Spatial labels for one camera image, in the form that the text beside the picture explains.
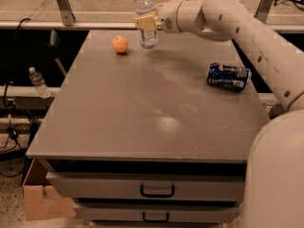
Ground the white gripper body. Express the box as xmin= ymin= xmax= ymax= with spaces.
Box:
xmin=158 ymin=0 xmax=181 ymax=34

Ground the clear blue-label plastic bottle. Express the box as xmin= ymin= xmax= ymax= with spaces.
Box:
xmin=134 ymin=0 xmax=159 ymax=49

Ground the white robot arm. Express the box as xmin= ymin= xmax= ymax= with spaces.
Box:
xmin=134 ymin=0 xmax=304 ymax=228

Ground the small clear water bottle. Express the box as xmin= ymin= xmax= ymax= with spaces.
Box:
xmin=28 ymin=66 xmax=50 ymax=99

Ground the orange fruit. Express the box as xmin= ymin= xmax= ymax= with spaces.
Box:
xmin=112 ymin=36 xmax=128 ymax=53

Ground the crushed blue soda can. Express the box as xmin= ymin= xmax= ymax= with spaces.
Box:
xmin=206 ymin=63 xmax=252 ymax=91

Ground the grey drawer cabinet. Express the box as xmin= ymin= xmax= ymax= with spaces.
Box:
xmin=28 ymin=30 xmax=268 ymax=228

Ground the upper grey drawer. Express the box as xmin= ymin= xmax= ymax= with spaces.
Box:
xmin=47 ymin=172 xmax=244 ymax=203

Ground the grey drawer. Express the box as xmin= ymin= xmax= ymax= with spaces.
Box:
xmin=73 ymin=203 xmax=240 ymax=223
xmin=47 ymin=172 xmax=244 ymax=203

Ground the lower grey drawer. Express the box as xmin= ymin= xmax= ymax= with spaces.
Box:
xmin=73 ymin=203 xmax=240 ymax=223

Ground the brown cardboard box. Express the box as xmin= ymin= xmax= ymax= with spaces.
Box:
xmin=23 ymin=160 xmax=76 ymax=220

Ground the left metal bracket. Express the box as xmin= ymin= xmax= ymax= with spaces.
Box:
xmin=56 ymin=0 xmax=75 ymax=27

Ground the metal bracket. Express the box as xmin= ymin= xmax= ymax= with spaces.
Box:
xmin=56 ymin=0 xmax=75 ymax=27
xmin=255 ymin=0 xmax=275 ymax=24

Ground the green-handled tool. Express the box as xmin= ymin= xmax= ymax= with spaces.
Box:
xmin=48 ymin=29 xmax=67 ymax=76

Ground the right metal bracket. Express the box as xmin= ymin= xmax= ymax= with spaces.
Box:
xmin=255 ymin=0 xmax=275 ymax=24

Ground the horizontal metal rail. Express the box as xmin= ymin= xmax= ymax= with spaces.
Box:
xmin=0 ymin=20 xmax=304 ymax=33

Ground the black upper drawer handle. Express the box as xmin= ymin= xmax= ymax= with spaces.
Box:
xmin=140 ymin=184 xmax=176 ymax=199

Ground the black drawer handle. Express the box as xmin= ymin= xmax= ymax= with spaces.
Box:
xmin=140 ymin=184 xmax=176 ymax=199
xmin=142 ymin=212 xmax=170 ymax=223

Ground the black cable on left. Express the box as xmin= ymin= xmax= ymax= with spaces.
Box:
xmin=0 ymin=17 xmax=42 ymax=179

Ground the black lower drawer handle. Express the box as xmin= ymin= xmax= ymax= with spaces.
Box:
xmin=142 ymin=212 xmax=170 ymax=223

